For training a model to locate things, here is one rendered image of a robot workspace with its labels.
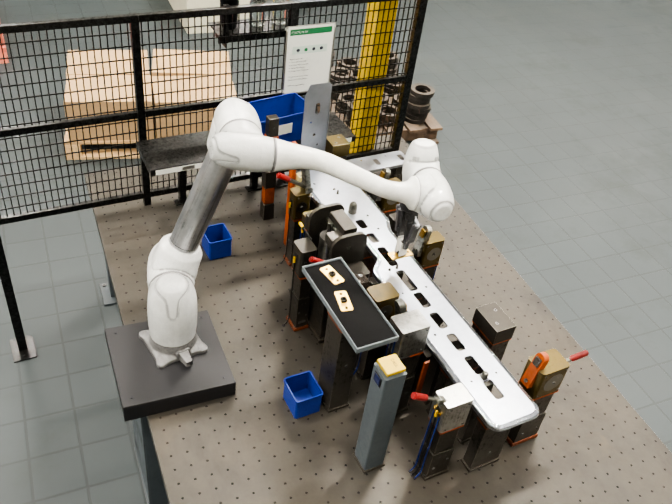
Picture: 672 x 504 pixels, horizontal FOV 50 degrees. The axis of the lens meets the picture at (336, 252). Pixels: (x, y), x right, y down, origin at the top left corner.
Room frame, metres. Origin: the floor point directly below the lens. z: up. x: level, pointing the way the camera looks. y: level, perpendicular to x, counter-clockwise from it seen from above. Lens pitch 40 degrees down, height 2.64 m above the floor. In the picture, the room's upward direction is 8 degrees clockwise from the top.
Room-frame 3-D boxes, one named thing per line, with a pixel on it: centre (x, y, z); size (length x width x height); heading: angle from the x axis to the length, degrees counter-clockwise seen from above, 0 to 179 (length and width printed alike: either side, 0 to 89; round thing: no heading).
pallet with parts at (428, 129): (4.88, -0.06, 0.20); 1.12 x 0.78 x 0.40; 23
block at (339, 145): (2.63, 0.06, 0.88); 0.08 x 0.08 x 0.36; 32
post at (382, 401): (1.34, -0.19, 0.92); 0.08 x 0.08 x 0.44; 32
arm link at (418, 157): (1.92, -0.23, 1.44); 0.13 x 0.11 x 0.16; 17
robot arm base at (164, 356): (1.64, 0.50, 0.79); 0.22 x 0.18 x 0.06; 39
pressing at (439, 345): (1.92, -0.24, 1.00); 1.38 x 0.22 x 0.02; 32
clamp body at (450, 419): (1.34, -0.38, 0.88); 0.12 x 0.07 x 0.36; 122
